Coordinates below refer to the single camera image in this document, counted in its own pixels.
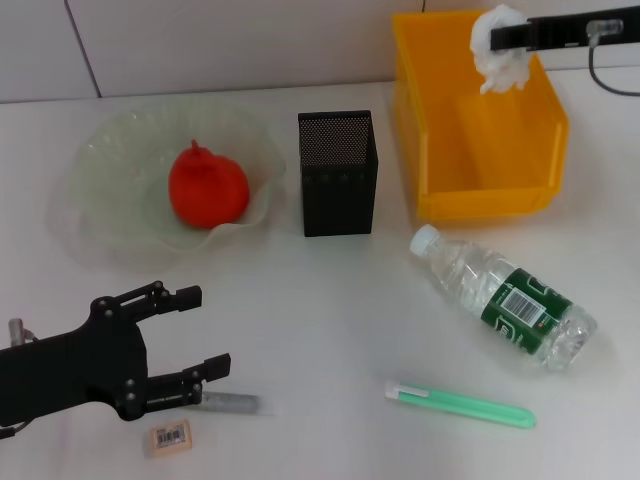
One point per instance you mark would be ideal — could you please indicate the beige barcode eraser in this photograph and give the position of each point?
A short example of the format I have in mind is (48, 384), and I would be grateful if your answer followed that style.
(170, 437)

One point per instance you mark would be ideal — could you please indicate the green glass fruit plate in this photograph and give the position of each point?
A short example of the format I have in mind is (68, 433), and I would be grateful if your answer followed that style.
(115, 190)

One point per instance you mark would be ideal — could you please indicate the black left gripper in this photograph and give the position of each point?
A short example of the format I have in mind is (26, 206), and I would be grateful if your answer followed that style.
(75, 370)

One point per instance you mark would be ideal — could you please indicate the silver marker pen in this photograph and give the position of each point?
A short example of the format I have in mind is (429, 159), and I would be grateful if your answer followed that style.
(235, 403)

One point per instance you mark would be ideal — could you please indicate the white paper ball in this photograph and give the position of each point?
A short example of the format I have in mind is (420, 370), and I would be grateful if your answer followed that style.
(500, 70)

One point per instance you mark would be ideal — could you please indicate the clear green-label water bottle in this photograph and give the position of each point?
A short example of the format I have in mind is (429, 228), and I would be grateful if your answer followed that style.
(500, 295)

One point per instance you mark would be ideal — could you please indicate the yellow plastic bin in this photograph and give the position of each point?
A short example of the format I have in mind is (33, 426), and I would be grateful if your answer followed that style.
(475, 150)

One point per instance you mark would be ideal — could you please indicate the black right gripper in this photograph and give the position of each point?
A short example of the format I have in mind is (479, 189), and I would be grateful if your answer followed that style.
(560, 32)

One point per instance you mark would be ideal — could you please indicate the black mesh pen holder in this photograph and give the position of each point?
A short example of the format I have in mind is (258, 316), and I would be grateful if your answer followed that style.
(340, 185)

